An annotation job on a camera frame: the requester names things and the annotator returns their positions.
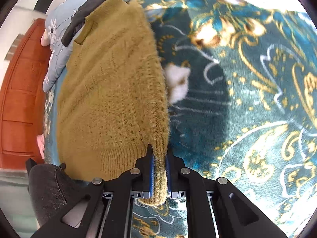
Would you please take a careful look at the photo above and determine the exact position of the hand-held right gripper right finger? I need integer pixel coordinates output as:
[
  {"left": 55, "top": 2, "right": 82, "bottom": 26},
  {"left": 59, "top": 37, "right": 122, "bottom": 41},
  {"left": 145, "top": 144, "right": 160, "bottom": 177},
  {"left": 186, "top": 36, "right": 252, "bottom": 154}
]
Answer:
[{"left": 166, "top": 151, "right": 288, "bottom": 238}]

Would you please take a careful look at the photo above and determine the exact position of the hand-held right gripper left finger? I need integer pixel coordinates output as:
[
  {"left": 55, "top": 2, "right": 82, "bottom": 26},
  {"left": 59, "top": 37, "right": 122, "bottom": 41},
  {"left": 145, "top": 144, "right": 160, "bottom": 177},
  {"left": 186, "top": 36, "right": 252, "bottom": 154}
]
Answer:
[{"left": 31, "top": 144, "right": 155, "bottom": 238}]

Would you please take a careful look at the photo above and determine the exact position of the mustard knitted sweater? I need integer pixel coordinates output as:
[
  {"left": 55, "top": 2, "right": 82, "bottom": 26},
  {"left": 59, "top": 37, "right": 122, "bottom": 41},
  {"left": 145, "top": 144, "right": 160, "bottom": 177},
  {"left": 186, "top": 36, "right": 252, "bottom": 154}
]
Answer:
[{"left": 56, "top": 0, "right": 171, "bottom": 206}]

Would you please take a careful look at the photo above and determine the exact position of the teal floral blanket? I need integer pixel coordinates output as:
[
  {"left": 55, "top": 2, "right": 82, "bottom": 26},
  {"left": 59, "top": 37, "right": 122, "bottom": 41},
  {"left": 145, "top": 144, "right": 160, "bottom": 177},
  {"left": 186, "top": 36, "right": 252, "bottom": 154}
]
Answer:
[{"left": 43, "top": 0, "right": 317, "bottom": 238}]

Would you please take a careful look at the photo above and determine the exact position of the orange wooden headboard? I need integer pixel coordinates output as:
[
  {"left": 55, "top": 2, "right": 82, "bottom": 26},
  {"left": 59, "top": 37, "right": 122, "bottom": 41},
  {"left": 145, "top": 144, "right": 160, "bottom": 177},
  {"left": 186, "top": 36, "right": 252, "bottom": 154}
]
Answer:
[{"left": 0, "top": 18, "right": 53, "bottom": 170}]

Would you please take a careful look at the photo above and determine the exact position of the pink plush pillow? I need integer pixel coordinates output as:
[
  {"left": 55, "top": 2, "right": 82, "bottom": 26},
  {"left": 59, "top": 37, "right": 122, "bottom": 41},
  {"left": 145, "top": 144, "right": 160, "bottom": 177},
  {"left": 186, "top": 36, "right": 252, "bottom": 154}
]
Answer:
[{"left": 41, "top": 29, "right": 50, "bottom": 47}]

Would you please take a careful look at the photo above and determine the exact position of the dark grey garment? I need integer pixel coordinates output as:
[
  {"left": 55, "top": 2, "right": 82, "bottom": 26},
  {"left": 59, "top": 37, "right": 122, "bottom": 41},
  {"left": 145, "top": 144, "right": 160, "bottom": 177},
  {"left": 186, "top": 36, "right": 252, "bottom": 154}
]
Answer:
[{"left": 61, "top": 0, "right": 127, "bottom": 47}]

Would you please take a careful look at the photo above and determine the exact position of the light blue daisy duvet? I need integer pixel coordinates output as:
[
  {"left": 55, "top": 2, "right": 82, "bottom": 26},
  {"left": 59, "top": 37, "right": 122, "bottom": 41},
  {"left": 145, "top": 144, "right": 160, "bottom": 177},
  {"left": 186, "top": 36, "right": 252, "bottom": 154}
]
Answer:
[{"left": 43, "top": 0, "right": 139, "bottom": 92}]

